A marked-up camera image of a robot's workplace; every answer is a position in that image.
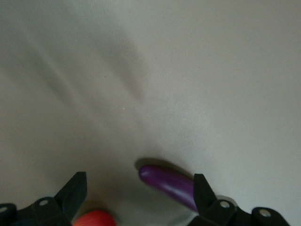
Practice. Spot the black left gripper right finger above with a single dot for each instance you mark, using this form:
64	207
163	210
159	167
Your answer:
203	195

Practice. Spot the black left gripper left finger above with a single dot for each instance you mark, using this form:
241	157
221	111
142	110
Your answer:
73	193

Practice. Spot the red pomegranate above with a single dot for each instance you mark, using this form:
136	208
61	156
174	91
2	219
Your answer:
94	219

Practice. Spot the long purple eggplant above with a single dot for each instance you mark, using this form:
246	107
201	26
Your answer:
167	183

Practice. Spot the brown table mat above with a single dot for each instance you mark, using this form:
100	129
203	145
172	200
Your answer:
188	70

